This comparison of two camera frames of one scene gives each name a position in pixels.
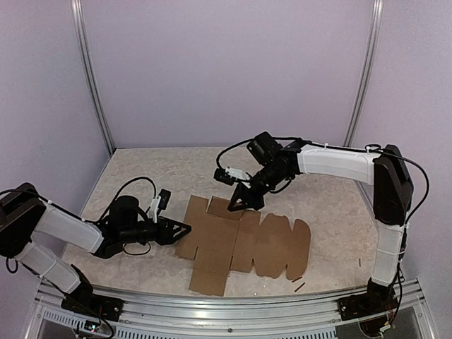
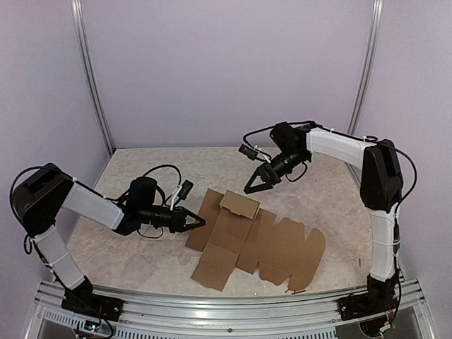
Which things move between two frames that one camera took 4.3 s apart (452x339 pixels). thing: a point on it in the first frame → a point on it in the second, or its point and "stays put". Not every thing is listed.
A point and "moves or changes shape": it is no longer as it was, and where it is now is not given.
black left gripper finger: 175,224 → 186,212
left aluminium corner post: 87,62 stays put
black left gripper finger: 177,237 → 188,227
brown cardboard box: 222,241 moves or changes shape
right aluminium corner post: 373,51 stays put
